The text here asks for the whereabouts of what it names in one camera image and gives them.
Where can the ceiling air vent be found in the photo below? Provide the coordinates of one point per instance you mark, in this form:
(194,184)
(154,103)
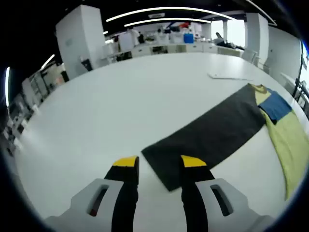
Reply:
(157,15)

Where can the white template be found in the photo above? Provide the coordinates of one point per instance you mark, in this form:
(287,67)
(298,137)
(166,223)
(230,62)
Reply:
(229,76)

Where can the long ceiling light strip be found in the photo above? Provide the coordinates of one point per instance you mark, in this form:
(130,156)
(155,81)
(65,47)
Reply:
(7,84)

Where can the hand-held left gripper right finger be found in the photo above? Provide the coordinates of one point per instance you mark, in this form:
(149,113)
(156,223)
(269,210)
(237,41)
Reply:
(217,203)

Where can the glass front cabinet row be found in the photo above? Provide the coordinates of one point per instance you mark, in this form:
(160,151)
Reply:
(38,87)

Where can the yellow blue black garment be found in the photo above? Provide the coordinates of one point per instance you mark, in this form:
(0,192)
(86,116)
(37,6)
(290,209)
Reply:
(217,130)

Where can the white office chair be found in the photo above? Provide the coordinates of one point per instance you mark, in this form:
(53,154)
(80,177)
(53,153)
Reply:
(249,55)

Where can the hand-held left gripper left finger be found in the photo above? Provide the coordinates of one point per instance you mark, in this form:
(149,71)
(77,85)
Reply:
(103,200)

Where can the black equipment stand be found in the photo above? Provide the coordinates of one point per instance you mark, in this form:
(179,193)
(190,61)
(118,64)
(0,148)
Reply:
(300,72)

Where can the curved ceiling light strip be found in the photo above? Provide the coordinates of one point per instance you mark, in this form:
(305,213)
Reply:
(169,19)
(169,9)

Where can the narrow white pillar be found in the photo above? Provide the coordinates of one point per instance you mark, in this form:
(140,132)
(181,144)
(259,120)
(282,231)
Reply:
(257,36)

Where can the white storage crate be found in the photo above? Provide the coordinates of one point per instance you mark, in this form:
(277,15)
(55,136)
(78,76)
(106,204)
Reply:
(163,38)
(176,38)

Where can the wide white pillar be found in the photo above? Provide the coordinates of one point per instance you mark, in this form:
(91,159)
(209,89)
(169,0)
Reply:
(79,36)

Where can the white boxy appliance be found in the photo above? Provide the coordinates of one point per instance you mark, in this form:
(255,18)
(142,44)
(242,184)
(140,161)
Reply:
(124,42)

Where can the black panel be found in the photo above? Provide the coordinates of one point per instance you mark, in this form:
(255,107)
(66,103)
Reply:
(87,65)

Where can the white counter cabinet row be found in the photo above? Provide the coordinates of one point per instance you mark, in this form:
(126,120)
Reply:
(193,48)

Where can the blue plastic bin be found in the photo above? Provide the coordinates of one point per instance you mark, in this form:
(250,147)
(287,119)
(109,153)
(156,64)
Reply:
(188,38)

